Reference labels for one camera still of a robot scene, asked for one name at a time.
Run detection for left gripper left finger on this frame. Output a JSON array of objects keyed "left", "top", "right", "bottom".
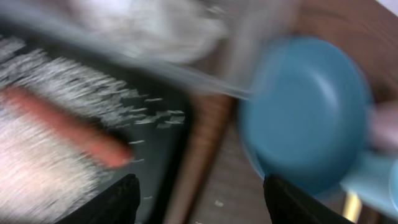
[{"left": 56, "top": 174, "right": 141, "bottom": 224}]

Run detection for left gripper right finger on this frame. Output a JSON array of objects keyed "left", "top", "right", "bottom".
[{"left": 263, "top": 174, "right": 353, "bottom": 224}]

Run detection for pile of white rice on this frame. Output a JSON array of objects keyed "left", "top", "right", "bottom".
[{"left": 0, "top": 35, "right": 187, "bottom": 224}]

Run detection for white tissue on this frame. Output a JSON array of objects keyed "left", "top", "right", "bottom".
[{"left": 70, "top": 0, "right": 228, "bottom": 63}]

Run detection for yellow plastic spoon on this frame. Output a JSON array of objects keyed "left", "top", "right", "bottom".
[{"left": 342, "top": 192, "right": 363, "bottom": 223}]

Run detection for black rectangular tray bin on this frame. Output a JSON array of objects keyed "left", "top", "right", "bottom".
[{"left": 1, "top": 17, "right": 193, "bottom": 223}]

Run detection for dark blue plate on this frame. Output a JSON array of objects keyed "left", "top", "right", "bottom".
[{"left": 238, "top": 37, "right": 373, "bottom": 197}]

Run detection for light blue cup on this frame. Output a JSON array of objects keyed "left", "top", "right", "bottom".
[{"left": 340, "top": 151, "right": 397, "bottom": 220}]

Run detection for pink cup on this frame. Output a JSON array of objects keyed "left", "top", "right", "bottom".
[{"left": 370, "top": 101, "right": 397, "bottom": 155}]

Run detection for clear plastic bin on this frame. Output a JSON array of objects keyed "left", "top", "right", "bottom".
[{"left": 1, "top": 0, "right": 299, "bottom": 98}]

